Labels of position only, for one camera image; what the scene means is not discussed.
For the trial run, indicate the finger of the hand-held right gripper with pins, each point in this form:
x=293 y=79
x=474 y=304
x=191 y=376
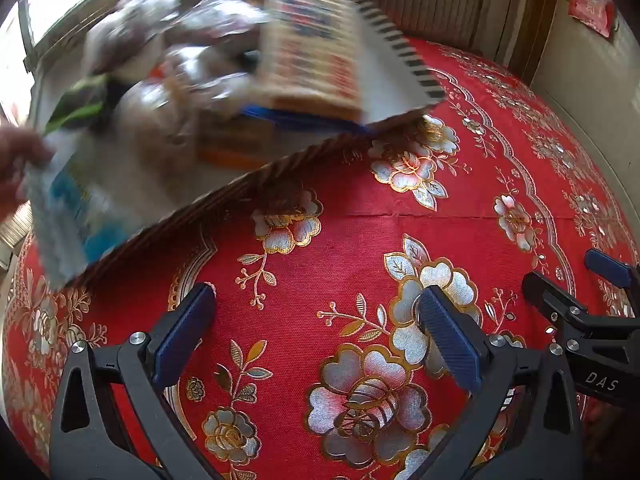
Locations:
x=606 y=266
x=550 y=300

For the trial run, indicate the red wall poster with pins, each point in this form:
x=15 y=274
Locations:
x=592 y=0

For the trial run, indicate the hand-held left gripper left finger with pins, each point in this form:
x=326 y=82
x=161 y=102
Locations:
x=185 y=330

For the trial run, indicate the blue and white snack packet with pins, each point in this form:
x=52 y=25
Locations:
x=70 y=200

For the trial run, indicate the cracker packet with blue label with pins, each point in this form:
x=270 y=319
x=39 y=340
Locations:
x=310 y=55

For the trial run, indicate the clear bag of red dates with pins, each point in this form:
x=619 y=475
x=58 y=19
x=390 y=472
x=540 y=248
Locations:
x=125 y=35

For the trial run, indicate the white box with striped rim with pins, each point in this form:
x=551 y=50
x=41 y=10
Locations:
x=380 y=75

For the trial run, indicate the red floral tablecloth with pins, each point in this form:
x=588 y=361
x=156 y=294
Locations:
x=350 y=240

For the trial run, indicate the green and black snack packet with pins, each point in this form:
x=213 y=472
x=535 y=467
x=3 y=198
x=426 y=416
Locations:
x=75 y=105

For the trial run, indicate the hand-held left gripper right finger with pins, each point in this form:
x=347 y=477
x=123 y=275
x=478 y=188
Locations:
x=450 y=340

